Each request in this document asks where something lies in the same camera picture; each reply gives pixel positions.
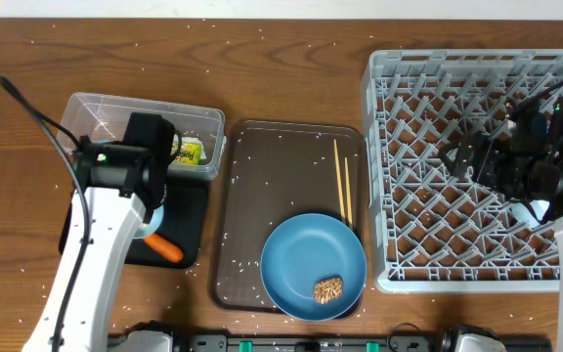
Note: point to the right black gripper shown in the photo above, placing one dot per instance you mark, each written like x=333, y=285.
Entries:
x=492, y=150

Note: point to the yellow snack wrapper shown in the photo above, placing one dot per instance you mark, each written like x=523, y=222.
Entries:
x=192, y=153

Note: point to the orange carrot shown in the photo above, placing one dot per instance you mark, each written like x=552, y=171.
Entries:
x=165, y=248

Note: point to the white bowl with rice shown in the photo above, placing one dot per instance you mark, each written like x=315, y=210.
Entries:
x=149, y=228

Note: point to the light blue plastic cup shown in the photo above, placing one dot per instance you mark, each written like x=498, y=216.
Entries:
x=530, y=214

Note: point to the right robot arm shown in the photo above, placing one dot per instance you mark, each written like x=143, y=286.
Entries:
x=541, y=137

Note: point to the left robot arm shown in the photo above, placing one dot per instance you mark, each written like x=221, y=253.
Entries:
x=118, y=185

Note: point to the grey plastic dishwasher rack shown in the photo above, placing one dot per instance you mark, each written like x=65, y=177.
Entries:
x=431, y=232

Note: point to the right wooden chopstick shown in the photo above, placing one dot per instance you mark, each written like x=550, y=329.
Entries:
x=348, y=194

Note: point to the wooden chopstick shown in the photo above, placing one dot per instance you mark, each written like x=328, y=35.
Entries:
x=348, y=194
x=339, y=182

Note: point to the left wooden chopstick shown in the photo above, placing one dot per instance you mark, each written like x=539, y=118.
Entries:
x=339, y=182

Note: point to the large blue plate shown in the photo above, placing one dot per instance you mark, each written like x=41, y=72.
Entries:
x=305, y=250

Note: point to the brown food chunk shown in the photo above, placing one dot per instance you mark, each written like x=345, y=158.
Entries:
x=328, y=289

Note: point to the dark brown serving tray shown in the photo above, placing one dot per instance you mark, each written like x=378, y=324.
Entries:
x=277, y=170

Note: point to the black plastic tray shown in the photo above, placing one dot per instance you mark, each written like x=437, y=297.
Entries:
x=184, y=204

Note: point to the clear plastic bin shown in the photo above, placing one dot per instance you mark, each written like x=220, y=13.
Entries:
x=104, y=118

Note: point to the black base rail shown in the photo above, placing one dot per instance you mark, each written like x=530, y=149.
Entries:
x=405, y=337

